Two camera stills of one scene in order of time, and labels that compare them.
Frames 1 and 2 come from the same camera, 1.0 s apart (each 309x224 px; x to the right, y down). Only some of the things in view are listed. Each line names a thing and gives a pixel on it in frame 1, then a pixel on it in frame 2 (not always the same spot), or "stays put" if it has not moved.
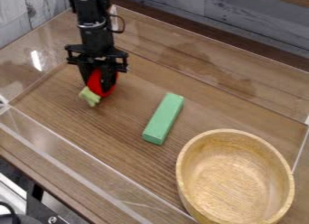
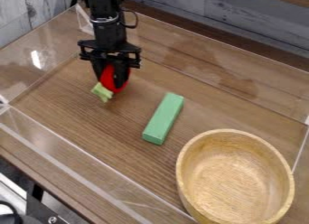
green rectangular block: (158, 127) stays put
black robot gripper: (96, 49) to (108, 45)
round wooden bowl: (234, 178) stays put
